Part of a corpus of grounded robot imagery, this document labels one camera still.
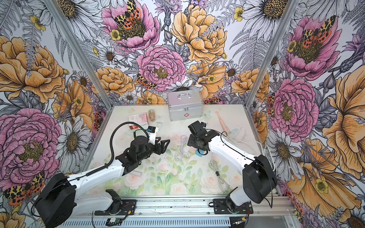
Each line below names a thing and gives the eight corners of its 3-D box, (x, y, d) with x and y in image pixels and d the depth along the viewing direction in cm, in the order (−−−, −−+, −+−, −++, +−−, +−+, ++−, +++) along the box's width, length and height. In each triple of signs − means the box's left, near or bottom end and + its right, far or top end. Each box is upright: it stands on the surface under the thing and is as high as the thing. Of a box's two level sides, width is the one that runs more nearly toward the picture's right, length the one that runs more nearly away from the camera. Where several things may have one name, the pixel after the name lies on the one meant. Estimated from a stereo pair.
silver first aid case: (168, 121, 114) (165, 107, 101) (170, 103, 127) (168, 88, 115) (201, 121, 114) (203, 107, 101) (200, 103, 127) (201, 88, 115)
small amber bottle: (149, 122, 113) (148, 119, 110) (149, 112, 119) (148, 109, 116) (155, 122, 113) (154, 118, 110) (155, 112, 120) (154, 108, 117)
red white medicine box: (130, 130, 108) (128, 126, 104) (130, 120, 115) (128, 115, 111) (149, 126, 111) (147, 122, 107) (147, 116, 117) (146, 112, 113)
